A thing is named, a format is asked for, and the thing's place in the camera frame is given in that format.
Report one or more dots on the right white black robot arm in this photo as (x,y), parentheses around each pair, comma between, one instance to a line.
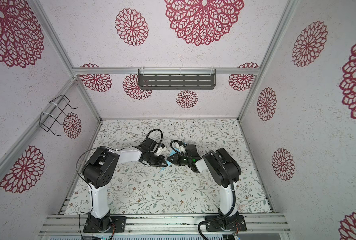
(224,170)

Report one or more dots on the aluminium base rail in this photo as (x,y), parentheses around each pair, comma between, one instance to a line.
(164,224)

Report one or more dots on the light blue square paper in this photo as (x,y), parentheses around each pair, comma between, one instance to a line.
(170,160)

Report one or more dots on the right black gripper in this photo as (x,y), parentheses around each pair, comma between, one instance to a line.
(177,158)

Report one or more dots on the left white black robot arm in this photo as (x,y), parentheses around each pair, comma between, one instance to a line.
(98,172)

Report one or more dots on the black wire wall rack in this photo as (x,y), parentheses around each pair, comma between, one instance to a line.
(51,117)

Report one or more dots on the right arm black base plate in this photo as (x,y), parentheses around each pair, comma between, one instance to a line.
(234,223)

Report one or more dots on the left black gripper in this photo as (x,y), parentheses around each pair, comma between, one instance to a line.
(159,162)

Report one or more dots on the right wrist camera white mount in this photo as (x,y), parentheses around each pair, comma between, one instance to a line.
(187,148)

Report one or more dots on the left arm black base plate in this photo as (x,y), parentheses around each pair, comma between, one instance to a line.
(105,225)

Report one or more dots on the dark grey slotted wall shelf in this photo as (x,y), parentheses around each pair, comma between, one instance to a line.
(177,80)

